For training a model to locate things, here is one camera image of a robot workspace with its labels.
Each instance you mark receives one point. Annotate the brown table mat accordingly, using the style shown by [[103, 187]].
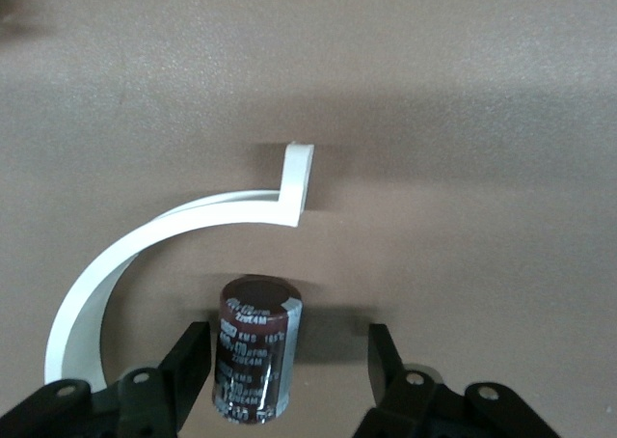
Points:
[[434, 95]]

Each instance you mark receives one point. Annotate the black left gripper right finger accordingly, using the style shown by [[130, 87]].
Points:
[[424, 409]]

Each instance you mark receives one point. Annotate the dark brown electrolytic capacitor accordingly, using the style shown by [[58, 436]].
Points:
[[250, 351]]

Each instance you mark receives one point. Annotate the white curved plastic bracket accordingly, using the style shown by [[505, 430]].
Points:
[[193, 216]]

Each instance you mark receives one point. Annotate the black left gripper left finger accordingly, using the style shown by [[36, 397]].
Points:
[[144, 404]]

